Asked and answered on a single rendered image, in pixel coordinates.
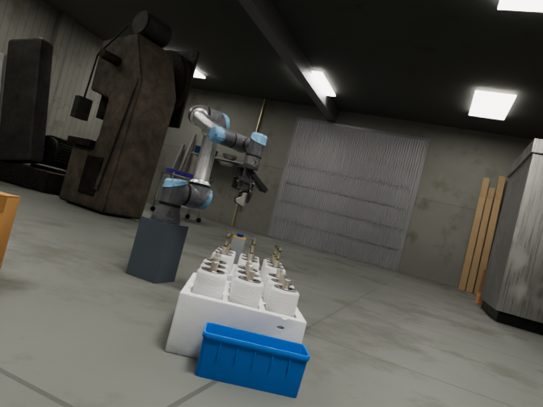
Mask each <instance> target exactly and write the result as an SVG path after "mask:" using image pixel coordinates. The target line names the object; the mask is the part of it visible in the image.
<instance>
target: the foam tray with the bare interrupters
mask: <svg viewBox="0 0 543 407"><path fill-rule="evenodd" d="M195 278H196V273H193V274H192V276H191V277H190V279H189V280H188V281H187V283H186V284H185V286H184V287H183V289H182V291H181V292H180V293H179V299H178V302H177V305H176V309H175V315H174V317H173V321H172V324H171V328H170V332H169V336H168V339H167V343H166V348H165V352H169V353H173V354H177V355H183V356H187V357H191V358H194V359H198V358H199V355H200V348H201V344H202V341H203V337H202V334H203V331H204V325H205V323H206V322H212V323H215V324H218V325H225V326H229V327H232V328H236V329H242V330H245V331H249V332H253V333H257V334H262V335H267V336H270V337H274V338H280V339H284V340H287V341H290V342H297V343H300V344H301V343H302V339H303V336H304V332H305V327H306V321H305V319H304V317H303V316H302V315H301V313H300V311H299V309H298V308H297V307H296V312H295V314H294V317H289V316H285V315H282V314H278V313H272V312H268V311H266V310H265V307H266V303H264V302H263V295H261V298H260V302H259V306H258V308H252V307H248V306H245V305H241V304H235V303H231V302H229V297H230V294H229V291H230V284H231V282H230V281H227V280H226V282H225V288H224V292H223V294H222V298H221V300H219V299H214V298H211V297H207V296H202V295H198V294H195V293H192V289H193V286H194V282H195Z"/></svg>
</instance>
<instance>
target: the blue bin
mask: <svg viewBox="0 0 543 407"><path fill-rule="evenodd" d="M202 337H203V341H202V344H201V348H200V355H199V358H198V363H197V366H196V373H195V375H196V376H199V377H202V378H206V379H210V380H216V381H220V382H224V383H227V384H234V385H238V386H242V387H245V388H252V389H256V390H259V391H264V392H269V393H274V394H277V395H281V396H285V397H291V398H297V394H298V391H299V388H300V385H301V380H302V377H303V375H304V371H305V367H306V364H307V362H309V358H310V355H309V352H308V351H307V349H306V347H305V346H304V345H303V344H300V343H297V342H290V341H287V340H284V339H280V338H274V337H270V336H267V335H262V334H257V333H253V332H249V331H245V330H242V329H236V328H232V327H229V326H225V325H218V324H215V323H212V322H206V323H205V325H204V331H203V334H202Z"/></svg>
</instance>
